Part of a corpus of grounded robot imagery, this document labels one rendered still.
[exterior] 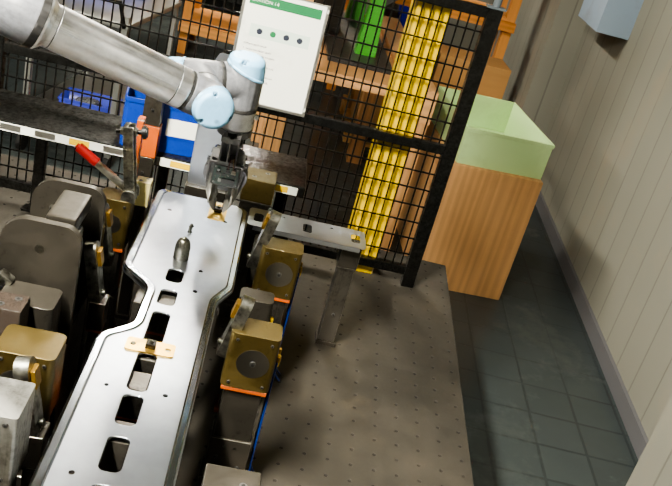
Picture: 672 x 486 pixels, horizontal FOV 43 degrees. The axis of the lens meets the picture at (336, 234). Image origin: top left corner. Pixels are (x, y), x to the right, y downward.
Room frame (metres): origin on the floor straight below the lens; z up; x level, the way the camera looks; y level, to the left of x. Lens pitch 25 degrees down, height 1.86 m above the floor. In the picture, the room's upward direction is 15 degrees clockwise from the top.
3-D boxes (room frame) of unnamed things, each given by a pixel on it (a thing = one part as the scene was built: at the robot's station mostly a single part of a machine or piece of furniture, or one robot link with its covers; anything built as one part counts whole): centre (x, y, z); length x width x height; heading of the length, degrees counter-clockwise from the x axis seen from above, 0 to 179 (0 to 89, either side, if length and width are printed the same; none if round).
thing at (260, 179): (1.96, 0.22, 0.88); 0.08 x 0.08 x 0.36; 7
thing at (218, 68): (1.57, 0.34, 1.37); 0.11 x 0.11 x 0.08; 27
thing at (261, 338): (1.30, 0.08, 0.87); 0.12 x 0.07 x 0.35; 97
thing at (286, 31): (2.24, 0.28, 1.30); 0.23 x 0.02 x 0.31; 97
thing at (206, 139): (1.94, 0.33, 1.17); 0.12 x 0.01 x 0.34; 97
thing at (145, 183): (1.74, 0.45, 0.88); 0.04 x 0.04 x 0.37; 7
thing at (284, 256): (1.65, 0.09, 0.87); 0.12 x 0.07 x 0.35; 97
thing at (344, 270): (1.88, -0.04, 0.84); 0.05 x 0.05 x 0.29; 7
